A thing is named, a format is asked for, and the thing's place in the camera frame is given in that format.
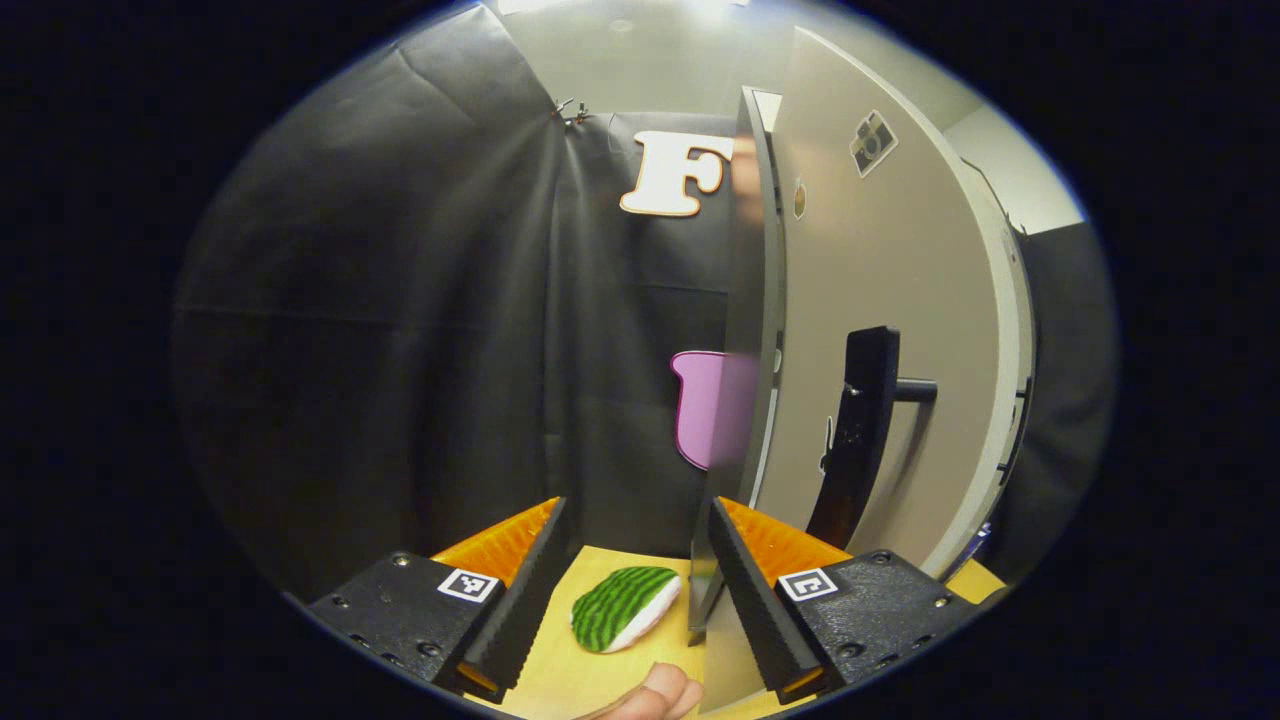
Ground black door handle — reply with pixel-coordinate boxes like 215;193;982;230
805;325;939;551

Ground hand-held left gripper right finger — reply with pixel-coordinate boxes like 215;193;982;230
706;496;983;705

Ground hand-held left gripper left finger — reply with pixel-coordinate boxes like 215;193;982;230
306;496;574;703

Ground green striped foam shape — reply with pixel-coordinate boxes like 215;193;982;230
570;565;683;655

